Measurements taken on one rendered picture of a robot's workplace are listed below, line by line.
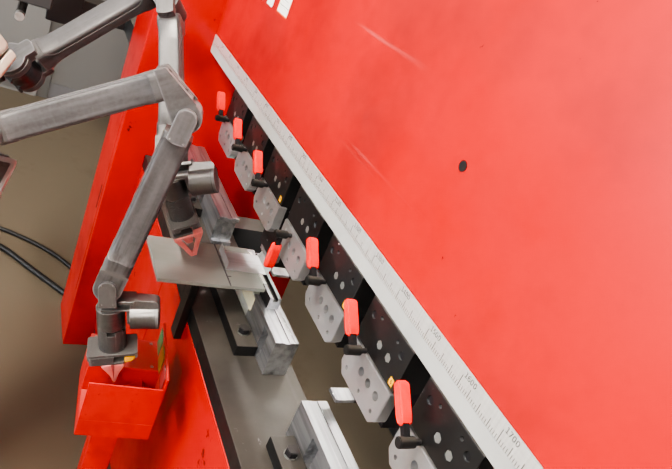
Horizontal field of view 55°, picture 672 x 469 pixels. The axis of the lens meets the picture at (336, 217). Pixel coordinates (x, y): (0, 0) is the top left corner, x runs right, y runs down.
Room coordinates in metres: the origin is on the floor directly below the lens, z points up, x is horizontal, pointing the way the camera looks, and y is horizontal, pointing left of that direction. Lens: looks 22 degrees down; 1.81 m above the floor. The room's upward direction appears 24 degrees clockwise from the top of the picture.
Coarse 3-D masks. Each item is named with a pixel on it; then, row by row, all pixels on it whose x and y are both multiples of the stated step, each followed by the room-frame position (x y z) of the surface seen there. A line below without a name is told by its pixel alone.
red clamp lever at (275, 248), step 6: (276, 234) 1.25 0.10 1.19; (282, 234) 1.26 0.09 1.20; (288, 234) 1.27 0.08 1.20; (276, 240) 1.26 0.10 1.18; (270, 246) 1.26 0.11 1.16; (276, 246) 1.26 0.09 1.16; (270, 252) 1.26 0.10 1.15; (276, 252) 1.26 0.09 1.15; (270, 258) 1.26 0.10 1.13; (276, 258) 1.26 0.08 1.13; (264, 264) 1.26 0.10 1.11; (270, 264) 1.26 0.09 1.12
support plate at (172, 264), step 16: (160, 240) 1.36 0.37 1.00; (160, 256) 1.29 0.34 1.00; (176, 256) 1.32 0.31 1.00; (192, 256) 1.35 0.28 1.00; (208, 256) 1.38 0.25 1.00; (160, 272) 1.23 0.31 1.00; (176, 272) 1.26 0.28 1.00; (192, 272) 1.29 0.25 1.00; (208, 272) 1.32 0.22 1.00; (224, 272) 1.35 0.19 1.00; (240, 272) 1.38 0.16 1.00; (240, 288) 1.32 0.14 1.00; (256, 288) 1.34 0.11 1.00
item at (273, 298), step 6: (264, 276) 1.42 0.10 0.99; (270, 282) 1.39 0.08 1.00; (270, 288) 1.38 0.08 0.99; (264, 294) 1.35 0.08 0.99; (270, 294) 1.34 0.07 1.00; (276, 294) 1.35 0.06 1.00; (264, 300) 1.34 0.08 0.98; (270, 300) 1.32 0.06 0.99; (276, 300) 1.34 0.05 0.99; (270, 306) 1.33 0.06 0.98; (276, 306) 1.34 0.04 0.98
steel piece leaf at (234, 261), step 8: (224, 256) 1.39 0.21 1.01; (232, 256) 1.43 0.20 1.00; (240, 256) 1.45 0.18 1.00; (248, 256) 1.46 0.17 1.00; (256, 256) 1.48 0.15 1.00; (224, 264) 1.38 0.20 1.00; (232, 264) 1.39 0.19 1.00; (240, 264) 1.41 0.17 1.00; (248, 264) 1.42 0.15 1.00; (256, 264) 1.44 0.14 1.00; (248, 272) 1.39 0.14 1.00; (256, 272) 1.40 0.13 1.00; (264, 272) 1.42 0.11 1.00
